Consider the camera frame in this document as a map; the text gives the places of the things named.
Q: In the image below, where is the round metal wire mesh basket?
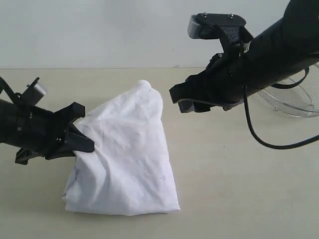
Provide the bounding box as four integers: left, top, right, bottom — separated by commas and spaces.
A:
259, 63, 319, 118

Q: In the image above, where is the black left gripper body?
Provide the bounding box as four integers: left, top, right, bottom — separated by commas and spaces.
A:
9, 102, 85, 164

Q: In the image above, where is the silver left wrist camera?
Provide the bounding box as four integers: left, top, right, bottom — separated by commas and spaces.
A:
21, 77, 47, 106

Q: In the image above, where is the white t-shirt with red logo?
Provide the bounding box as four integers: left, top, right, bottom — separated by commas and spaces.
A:
63, 80, 180, 216

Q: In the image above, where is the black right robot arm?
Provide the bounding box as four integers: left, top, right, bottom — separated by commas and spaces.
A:
169, 0, 319, 113

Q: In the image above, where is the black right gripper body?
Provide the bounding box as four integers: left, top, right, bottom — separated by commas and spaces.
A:
169, 46, 248, 111

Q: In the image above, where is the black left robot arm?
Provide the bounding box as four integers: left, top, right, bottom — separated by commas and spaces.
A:
0, 100, 95, 165

